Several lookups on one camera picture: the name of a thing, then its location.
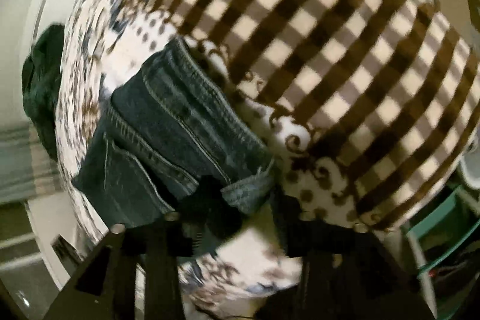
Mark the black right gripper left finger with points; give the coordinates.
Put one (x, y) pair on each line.
(163, 298)

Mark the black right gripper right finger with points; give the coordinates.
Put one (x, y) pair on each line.
(323, 291)

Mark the dark blue denim pants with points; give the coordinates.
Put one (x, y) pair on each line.
(169, 141)

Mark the green white metal rack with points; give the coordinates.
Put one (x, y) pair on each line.
(445, 248)

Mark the grey plaid cloth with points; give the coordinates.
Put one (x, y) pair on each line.
(27, 171)

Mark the floral checkered fleece blanket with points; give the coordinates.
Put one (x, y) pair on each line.
(367, 107)

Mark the dark green cloth pile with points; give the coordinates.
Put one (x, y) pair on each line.
(41, 78)

